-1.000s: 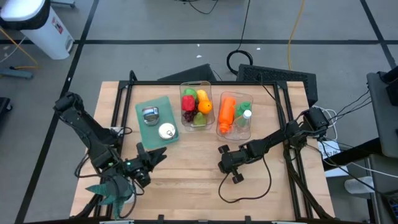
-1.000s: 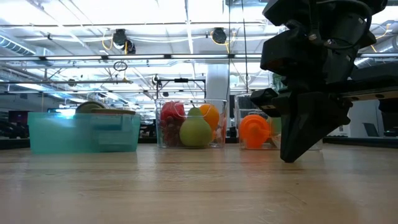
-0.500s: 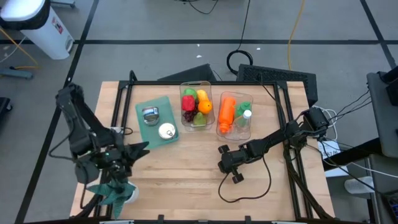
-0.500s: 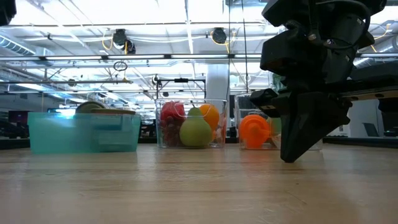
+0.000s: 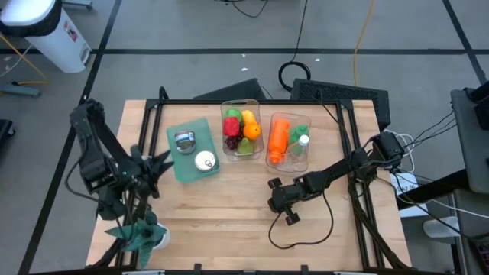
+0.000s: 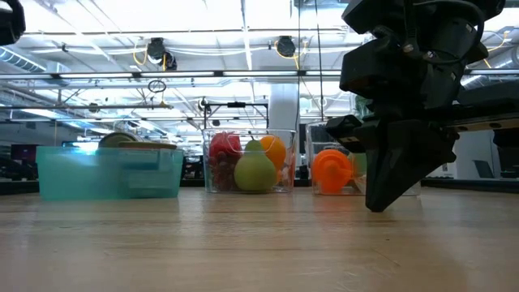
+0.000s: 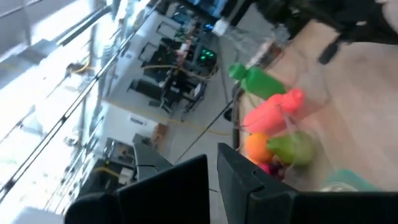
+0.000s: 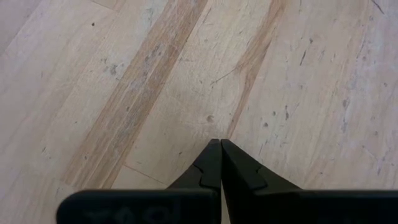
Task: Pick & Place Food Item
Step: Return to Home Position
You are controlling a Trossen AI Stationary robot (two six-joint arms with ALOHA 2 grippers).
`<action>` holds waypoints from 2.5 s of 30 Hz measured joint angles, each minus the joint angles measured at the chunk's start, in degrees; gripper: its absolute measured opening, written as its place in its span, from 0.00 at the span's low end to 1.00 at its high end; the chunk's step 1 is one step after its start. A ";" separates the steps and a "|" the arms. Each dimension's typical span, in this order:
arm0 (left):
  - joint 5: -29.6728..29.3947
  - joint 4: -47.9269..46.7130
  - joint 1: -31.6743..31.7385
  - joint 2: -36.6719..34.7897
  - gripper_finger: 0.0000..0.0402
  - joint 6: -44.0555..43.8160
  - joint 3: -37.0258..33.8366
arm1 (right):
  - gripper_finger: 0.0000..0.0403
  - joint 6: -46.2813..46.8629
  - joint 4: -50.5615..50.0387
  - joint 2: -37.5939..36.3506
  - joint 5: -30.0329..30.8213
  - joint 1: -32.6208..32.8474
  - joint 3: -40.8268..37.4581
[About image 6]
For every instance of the clear plastic bin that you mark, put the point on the clear plastic bin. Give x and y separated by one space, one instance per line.
316 134
243 134

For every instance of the dark red grape bunch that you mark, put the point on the dark red grape bunch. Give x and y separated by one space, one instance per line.
221 174

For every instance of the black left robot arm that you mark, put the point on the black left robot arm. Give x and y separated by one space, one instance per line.
10 20

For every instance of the salmon can silver lid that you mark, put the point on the salmon can silver lid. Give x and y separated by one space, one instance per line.
115 139

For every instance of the teal plastic tray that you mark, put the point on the teal plastic tray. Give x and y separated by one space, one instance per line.
69 174

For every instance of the thin black vertical pole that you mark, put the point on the thin black vertical pole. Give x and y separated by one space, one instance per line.
298 81

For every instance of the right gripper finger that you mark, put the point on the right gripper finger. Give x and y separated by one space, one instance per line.
421 154
377 170

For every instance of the orange fruit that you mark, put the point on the orange fruit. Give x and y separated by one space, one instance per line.
273 150

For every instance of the green pear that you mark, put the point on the green pear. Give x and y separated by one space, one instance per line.
255 172

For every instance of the orange squeeze bottle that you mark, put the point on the orange squeeze bottle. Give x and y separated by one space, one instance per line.
332 170

